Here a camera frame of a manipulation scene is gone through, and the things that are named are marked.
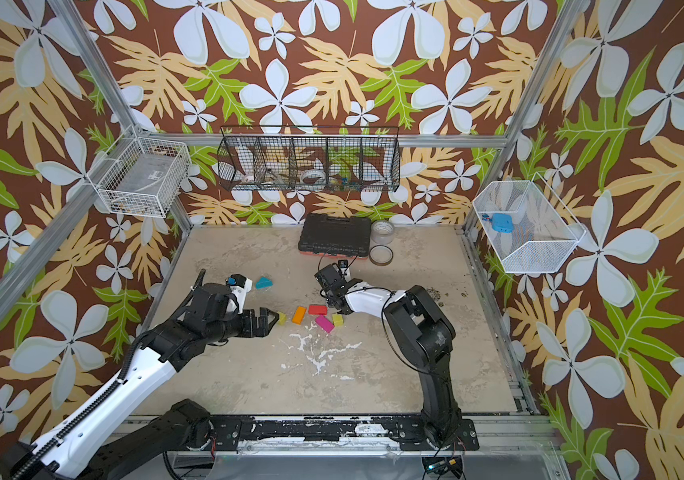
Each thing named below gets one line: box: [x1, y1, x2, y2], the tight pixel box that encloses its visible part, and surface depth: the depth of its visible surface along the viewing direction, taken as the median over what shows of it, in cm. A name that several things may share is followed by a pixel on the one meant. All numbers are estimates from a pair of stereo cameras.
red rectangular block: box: [308, 304, 328, 315], surface depth 98 cm
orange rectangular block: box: [292, 306, 307, 325], surface depth 97 cm
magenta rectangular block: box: [315, 314, 335, 334], surface depth 96 cm
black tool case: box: [298, 214, 371, 260], surface depth 113 cm
